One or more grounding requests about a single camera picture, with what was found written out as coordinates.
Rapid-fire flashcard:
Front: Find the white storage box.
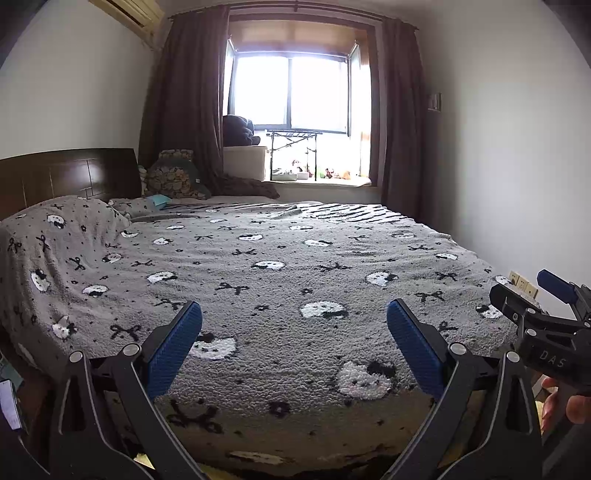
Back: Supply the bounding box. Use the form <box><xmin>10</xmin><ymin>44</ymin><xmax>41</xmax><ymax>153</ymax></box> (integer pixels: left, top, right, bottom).
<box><xmin>223</xmin><ymin>145</ymin><xmax>269</xmax><ymax>182</ymax></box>

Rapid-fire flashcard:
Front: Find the dark brown cloth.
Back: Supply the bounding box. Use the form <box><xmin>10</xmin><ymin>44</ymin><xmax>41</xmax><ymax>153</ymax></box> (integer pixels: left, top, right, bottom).
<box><xmin>210</xmin><ymin>174</ymin><xmax>280</xmax><ymax>200</ymax></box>

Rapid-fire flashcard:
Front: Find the patterned brown pillow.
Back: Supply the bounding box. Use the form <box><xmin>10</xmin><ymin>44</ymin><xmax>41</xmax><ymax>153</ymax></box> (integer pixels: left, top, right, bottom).
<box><xmin>147</xmin><ymin>148</ymin><xmax>212</xmax><ymax>200</ymax></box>

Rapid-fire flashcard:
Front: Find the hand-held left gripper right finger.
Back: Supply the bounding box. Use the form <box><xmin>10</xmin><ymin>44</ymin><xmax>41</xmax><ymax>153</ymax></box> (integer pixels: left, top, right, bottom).
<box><xmin>386</xmin><ymin>298</ymin><xmax>542</xmax><ymax>480</ymax></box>

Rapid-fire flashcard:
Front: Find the striped bed sheet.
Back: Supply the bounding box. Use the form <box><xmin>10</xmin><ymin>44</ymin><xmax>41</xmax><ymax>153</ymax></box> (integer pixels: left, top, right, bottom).
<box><xmin>277</xmin><ymin>203</ymin><xmax>411</xmax><ymax>226</ymax></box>

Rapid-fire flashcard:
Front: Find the black drying rack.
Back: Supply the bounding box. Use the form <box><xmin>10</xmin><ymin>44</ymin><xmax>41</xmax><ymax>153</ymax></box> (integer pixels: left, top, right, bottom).
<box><xmin>267</xmin><ymin>130</ymin><xmax>321</xmax><ymax>182</ymax></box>

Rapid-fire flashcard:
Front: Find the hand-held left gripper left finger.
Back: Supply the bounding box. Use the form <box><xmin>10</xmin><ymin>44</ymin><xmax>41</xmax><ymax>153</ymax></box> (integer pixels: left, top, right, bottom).
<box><xmin>48</xmin><ymin>301</ymin><xmax>206</xmax><ymax>480</ymax></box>

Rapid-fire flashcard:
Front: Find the smartphone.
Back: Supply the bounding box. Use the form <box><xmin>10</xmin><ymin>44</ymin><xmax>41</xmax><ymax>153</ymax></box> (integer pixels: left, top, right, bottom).
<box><xmin>0</xmin><ymin>378</ymin><xmax>24</xmax><ymax>432</ymax></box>

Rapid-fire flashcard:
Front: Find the grey printed blanket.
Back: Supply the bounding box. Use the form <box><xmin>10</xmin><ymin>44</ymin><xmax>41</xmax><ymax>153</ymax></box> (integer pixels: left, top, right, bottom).
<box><xmin>0</xmin><ymin>196</ymin><xmax>522</xmax><ymax>467</ymax></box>

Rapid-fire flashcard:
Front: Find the wall air conditioner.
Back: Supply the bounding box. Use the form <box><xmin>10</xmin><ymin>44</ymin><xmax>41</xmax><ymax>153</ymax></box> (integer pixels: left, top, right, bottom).
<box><xmin>88</xmin><ymin>0</ymin><xmax>164</xmax><ymax>49</ymax></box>

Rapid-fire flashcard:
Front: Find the person's right hand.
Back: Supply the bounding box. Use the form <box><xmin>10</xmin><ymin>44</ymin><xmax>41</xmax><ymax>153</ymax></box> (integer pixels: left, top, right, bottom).
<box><xmin>541</xmin><ymin>376</ymin><xmax>591</xmax><ymax>435</ymax></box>

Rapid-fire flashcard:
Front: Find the dark wooden headboard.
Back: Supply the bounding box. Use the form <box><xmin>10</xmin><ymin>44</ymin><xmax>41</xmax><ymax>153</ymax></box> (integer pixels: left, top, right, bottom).
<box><xmin>0</xmin><ymin>148</ymin><xmax>143</xmax><ymax>221</ymax></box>

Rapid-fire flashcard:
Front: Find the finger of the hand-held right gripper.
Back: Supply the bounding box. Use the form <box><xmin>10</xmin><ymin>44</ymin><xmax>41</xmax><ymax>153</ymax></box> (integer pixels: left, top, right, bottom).
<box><xmin>537</xmin><ymin>270</ymin><xmax>591</xmax><ymax>324</ymax></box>
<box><xmin>489</xmin><ymin>282</ymin><xmax>550</xmax><ymax>342</ymax></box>

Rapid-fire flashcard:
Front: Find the grey patterned pillow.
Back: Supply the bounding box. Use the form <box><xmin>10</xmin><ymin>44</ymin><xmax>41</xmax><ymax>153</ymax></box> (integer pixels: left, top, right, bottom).
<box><xmin>108</xmin><ymin>198</ymin><xmax>160</xmax><ymax>219</ymax></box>

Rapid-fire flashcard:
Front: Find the dark brown curtain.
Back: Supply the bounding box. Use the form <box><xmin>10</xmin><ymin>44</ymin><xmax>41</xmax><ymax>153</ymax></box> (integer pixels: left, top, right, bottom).
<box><xmin>369</xmin><ymin>18</ymin><xmax>439</xmax><ymax>222</ymax></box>
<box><xmin>139</xmin><ymin>6</ymin><xmax>232</xmax><ymax>195</ymax></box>

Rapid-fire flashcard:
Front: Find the window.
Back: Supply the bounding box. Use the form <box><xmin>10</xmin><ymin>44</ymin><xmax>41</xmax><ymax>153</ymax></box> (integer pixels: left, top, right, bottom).
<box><xmin>226</xmin><ymin>34</ymin><xmax>372</xmax><ymax>139</ymax></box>

